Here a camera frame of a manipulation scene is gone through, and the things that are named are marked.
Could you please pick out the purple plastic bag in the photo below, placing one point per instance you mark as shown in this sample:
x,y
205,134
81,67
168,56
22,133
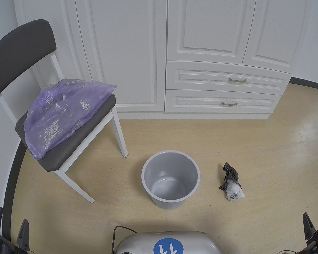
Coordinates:
x,y
61,112

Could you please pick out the crumpled black plastic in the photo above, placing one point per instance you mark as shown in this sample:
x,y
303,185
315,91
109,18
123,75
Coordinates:
x,y
232,174

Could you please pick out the pale grey trash bin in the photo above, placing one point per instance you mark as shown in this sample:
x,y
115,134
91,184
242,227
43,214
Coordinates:
x,y
172,173

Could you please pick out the white printed wrapper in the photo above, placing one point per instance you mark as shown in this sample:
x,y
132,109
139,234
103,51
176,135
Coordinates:
x,y
235,192

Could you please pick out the white chair dark grey seat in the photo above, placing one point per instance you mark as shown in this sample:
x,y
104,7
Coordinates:
x,y
21,51

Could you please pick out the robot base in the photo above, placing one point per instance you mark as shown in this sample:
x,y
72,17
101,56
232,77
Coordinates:
x,y
148,243

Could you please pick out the white wardrobe with drawers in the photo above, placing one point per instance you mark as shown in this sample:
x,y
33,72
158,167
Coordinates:
x,y
127,49

